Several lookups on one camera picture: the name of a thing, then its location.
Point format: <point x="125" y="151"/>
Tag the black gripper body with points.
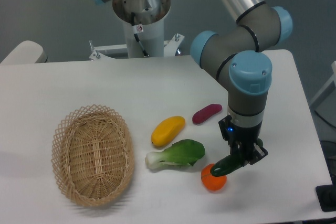
<point x="234" y="134"/>

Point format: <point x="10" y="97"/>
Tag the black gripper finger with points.
<point x="253" y="153"/>
<point x="237" y="154"/>

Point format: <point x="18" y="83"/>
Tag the green cucumber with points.
<point x="226" y="165"/>

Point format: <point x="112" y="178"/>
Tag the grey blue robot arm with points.
<point x="235" y="61"/>

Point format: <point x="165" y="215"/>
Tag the purple sweet potato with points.
<point x="206" y="113"/>

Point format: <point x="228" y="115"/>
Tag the orange toy fruit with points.
<point x="211" y="182"/>

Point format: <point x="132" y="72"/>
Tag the green bok choy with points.
<point x="183" y="153"/>

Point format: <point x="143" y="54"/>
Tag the yellow mango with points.
<point x="167" y="130"/>

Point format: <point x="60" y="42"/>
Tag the black device at edge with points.
<point x="326" y="197"/>

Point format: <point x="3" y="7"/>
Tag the white furniture leg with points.
<point x="326" y="89"/>

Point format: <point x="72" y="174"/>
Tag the woven wicker basket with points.
<point x="92" y="155"/>

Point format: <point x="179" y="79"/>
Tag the white chair armrest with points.
<point x="27" y="52"/>

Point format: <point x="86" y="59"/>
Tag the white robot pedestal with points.
<point x="143" y="29"/>

